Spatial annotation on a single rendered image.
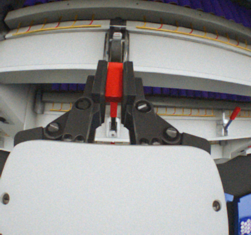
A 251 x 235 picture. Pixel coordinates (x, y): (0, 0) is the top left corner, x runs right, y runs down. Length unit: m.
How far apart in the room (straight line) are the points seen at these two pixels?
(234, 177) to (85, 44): 0.81
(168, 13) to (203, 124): 0.28
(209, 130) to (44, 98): 0.39
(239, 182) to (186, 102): 0.61
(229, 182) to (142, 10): 0.77
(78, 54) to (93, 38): 0.03
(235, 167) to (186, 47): 0.73
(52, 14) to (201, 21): 0.19
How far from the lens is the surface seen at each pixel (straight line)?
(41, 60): 0.20
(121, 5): 0.20
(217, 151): 0.66
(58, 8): 0.21
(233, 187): 0.84
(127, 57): 0.18
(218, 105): 0.41
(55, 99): 0.35
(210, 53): 0.22
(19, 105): 0.33
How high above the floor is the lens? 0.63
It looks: 57 degrees down
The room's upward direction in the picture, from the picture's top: 8 degrees clockwise
